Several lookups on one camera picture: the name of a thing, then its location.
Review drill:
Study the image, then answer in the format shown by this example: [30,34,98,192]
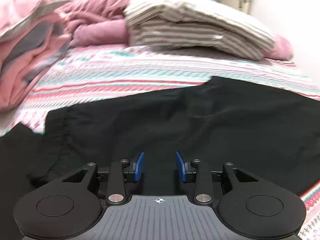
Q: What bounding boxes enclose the black pants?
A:
[40,77,319,194]

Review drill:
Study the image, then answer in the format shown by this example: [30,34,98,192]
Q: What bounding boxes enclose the black folded garment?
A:
[1,124,61,239]

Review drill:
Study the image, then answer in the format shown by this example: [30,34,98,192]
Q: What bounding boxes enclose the patterned red green bedsheet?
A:
[10,46,319,239]

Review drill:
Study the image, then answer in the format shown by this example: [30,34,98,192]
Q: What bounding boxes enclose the pink grey blanket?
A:
[1,0,71,112]

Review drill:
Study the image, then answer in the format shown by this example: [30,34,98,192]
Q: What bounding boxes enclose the mauve pink duvet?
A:
[60,0,293,60]

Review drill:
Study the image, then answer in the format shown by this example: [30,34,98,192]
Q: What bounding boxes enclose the beige striped pillow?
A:
[124,0,275,61]

